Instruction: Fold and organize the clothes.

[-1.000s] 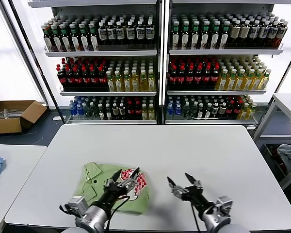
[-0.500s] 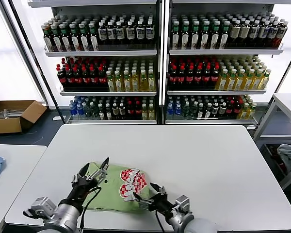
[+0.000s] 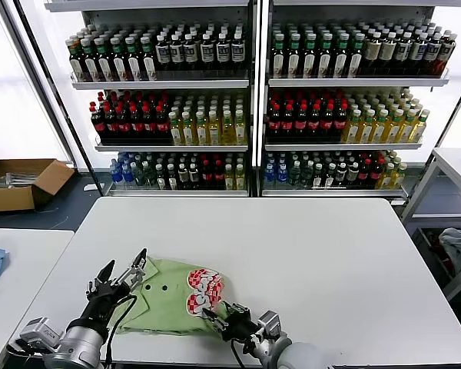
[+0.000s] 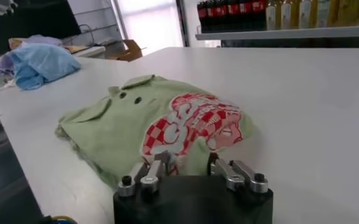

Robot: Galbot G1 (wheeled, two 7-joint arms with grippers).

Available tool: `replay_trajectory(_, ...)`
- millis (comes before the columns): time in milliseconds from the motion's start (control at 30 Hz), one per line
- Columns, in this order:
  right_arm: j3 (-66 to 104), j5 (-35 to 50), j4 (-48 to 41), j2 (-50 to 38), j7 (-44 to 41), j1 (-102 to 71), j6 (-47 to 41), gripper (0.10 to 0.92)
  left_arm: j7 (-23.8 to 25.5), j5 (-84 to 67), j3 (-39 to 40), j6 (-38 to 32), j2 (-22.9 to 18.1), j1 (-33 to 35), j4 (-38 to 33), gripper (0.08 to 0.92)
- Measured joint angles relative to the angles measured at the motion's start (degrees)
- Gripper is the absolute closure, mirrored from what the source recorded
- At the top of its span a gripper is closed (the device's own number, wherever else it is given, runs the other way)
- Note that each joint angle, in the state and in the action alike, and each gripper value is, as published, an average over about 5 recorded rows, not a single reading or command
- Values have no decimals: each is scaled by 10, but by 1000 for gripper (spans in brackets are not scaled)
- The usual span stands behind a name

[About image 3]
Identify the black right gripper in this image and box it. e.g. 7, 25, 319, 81
201, 301, 263, 344

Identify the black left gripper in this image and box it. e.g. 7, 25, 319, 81
78, 247, 149, 327

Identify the light green polo shirt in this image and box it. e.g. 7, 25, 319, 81
111, 257, 235, 337

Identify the grey clothes pile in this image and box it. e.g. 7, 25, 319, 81
439, 227, 461, 276

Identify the white cap brown label bottle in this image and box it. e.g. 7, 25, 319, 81
177, 164, 190, 191
335, 161, 350, 188
188, 164, 201, 191
347, 161, 361, 188

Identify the red cap cola bottle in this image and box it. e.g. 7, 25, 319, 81
321, 101, 337, 141
214, 159, 227, 191
103, 102, 119, 142
333, 101, 350, 141
358, 159, 373, 188
116, 103, 133, 142
294, 101, 310, 141
142, 103, 158, 142
202, 159, 215, 191
281, 101, 297, 141
370, 159, 384, 188
155, 104, 171, 142
90, 101, 107, 142
267, 101, 284, 141
308, 101, 323, 141
130, 103, 145, 142

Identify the brown cardboard box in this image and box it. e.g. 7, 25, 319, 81
0, 158, 76, 213

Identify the green cap yellow tea bottle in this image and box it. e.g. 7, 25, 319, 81
195, 111, 211, 146
235, 164, 248, 191
181, 111, 197, 146
224, 164, 237, 191
343, 109, 363, 144
383, 108, 405, 144
208, 110, 223, 146
397, 108, 419, 144
357, 109, 377, 144
234, 110, 249, 146
410, 108, 432, 144
376, 163, 396, 189
168, 111, 184, 146
391, 163, 409, 189
370, 109, 390, 144
221, 110, 236, 146

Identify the green cap dark tea bottle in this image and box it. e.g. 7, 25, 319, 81
271, 33, 288, 79
68, 41, 87, 82
124, 36, 142, 81
318, 33, 336, 79
140, 36, 158, 81
303, 33, 320, 79
81, 38, 98, 82
349, 32, 366, 78
95, 37, 113, 82
334, 32, 351, 79
287, 33, 304, 79
110, 37, 128, 82

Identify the white cap dark drink bottle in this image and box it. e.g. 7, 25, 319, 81
410, 32, 428, 76
230, 33, 247, 74
155, 34, 172, 74
169, 34, 186, 74
199, 33, 216, 74
215, 33, 232, 74
424, 32, 443, 76
394, 32, 413, 76
183, 33, 200, 74

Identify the beige label dark bottle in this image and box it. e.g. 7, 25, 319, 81
363, 32, 384, 76
379, 32, 398, 76

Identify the white cap red drink bottle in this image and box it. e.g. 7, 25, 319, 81
436, 33, 458, 76

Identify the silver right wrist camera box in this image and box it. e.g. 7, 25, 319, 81
257, 309, 289, 341

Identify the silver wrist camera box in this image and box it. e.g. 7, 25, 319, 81
17, 317, 65, 353
257, 309, 289, 341

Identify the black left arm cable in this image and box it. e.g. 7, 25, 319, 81
104, 294, 140, 365

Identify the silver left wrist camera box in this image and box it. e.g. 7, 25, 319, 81
17, 317, 65, 353

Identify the black window frame post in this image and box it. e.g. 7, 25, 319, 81
14, 0, 105, 195

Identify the grey metal frame workbench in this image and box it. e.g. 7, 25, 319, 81
401, 148, 461, 301

